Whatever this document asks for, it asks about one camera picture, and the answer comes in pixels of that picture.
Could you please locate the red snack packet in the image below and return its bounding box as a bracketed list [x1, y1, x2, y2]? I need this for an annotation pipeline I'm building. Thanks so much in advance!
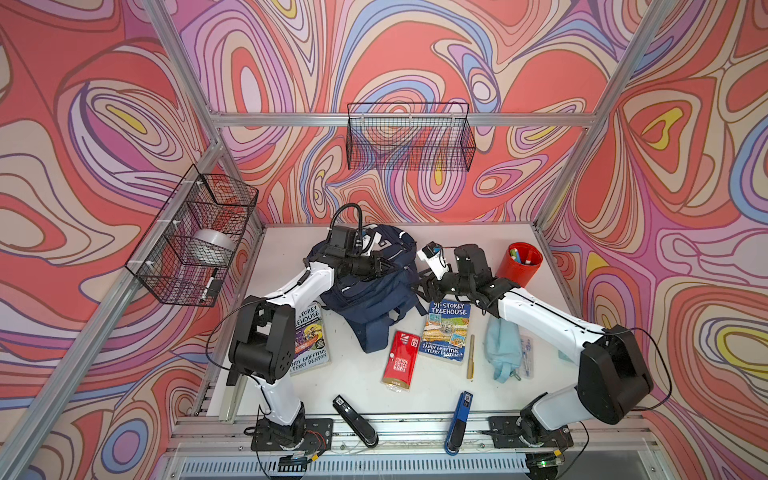
[382, 330, 421, 391]

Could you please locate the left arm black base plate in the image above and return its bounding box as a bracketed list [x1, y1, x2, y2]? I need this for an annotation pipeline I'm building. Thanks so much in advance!
[243, 418, 334, 453]

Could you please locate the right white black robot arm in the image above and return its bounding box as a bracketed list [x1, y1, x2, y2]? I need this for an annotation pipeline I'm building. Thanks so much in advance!
[416, 242, 654, 445]

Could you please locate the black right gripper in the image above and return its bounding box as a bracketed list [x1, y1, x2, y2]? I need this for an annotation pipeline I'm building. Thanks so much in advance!
[407, 264, 474, 303]

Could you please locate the gold pen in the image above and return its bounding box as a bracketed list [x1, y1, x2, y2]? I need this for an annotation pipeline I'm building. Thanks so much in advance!
[466, 334, 476, 381]

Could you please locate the black wire basket left wall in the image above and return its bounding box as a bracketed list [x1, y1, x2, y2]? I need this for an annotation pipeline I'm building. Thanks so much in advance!
[125, 166, 259, 307]

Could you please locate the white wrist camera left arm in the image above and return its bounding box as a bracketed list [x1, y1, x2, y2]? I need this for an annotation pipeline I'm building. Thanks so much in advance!
[361, 232, 381, 256]

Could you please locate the black wire basket back wall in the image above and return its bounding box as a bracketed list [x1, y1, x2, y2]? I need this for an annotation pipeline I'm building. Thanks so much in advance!
[346, 100, 476, 172]

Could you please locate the white tape roll in basket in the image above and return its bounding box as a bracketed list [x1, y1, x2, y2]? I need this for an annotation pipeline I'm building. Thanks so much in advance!
[188, 229, 236, 267]

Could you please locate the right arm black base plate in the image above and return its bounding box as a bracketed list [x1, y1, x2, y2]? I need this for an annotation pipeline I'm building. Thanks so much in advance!
[482, 416, 574, 450]

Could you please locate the blue stapler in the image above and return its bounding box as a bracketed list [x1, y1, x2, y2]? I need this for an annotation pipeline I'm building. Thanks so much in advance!
[444, 391, 473, 456]

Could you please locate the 91-storey treehouse book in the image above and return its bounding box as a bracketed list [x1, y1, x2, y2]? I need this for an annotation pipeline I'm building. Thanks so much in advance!
[419, 300, 471, 364]

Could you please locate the clear plastic ruler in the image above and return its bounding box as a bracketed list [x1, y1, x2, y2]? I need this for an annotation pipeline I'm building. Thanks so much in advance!
[519, 335, 534, 379]

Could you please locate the black wire basket wall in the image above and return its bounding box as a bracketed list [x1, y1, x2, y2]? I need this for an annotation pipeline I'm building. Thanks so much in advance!
[125, 166, 259, 307]
[346, 100, 476, 172]

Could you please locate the navy blue student backpack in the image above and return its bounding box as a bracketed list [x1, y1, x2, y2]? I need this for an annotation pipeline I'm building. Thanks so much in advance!
[309, 224, 426, 353]

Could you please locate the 143-storey treehouse book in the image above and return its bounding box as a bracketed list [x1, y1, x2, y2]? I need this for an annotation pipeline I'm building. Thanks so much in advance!
[289, 302, 331, 376]

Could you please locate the light blue pencil pouch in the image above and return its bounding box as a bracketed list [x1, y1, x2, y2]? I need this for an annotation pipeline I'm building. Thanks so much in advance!
[484, 316, 523, 383]

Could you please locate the black stapler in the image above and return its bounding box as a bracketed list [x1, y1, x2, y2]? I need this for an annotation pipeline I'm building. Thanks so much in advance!
[332, 395, 379, 449]

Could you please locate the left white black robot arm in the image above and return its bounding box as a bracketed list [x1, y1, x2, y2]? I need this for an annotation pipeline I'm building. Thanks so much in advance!
[224, 226, 394, 427]

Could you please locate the red ribbed metal pen cup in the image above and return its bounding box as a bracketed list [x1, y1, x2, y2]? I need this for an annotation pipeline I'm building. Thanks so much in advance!
[496, 242, 544, 287]

